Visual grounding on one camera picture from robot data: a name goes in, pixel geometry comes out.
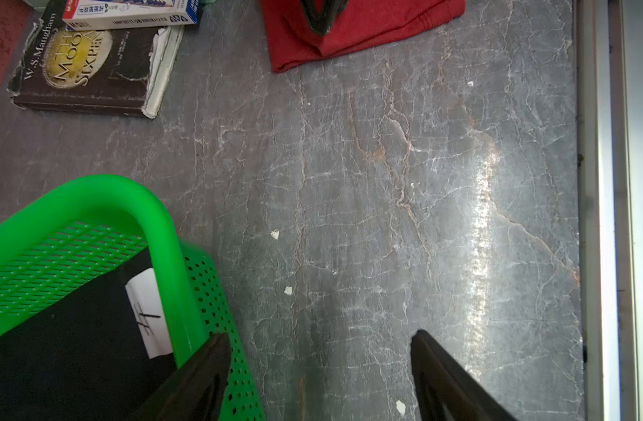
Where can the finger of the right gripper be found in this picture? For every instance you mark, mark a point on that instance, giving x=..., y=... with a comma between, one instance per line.
x=320, y=18

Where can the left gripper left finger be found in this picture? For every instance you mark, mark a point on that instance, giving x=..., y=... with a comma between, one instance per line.
x=196, y=390

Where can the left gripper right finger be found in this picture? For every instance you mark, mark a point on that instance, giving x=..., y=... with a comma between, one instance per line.
x=444, y=390

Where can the red t-shirt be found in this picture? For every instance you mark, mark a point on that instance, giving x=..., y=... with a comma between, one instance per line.
x=362, y=25

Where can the black t-shirt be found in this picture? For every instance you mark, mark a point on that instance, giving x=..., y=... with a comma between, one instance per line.
x=82, y=358

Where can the green plastic basket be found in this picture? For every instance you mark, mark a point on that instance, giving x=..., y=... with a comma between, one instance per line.
x=90, y=226

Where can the dark paperback book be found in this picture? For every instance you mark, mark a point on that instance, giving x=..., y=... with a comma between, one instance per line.
x=121, y=72

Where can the white red pen box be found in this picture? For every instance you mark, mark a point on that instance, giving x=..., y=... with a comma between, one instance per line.
x=84, y=15

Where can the aluminium front rail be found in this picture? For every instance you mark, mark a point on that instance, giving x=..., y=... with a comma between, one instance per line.
x=609, y=47

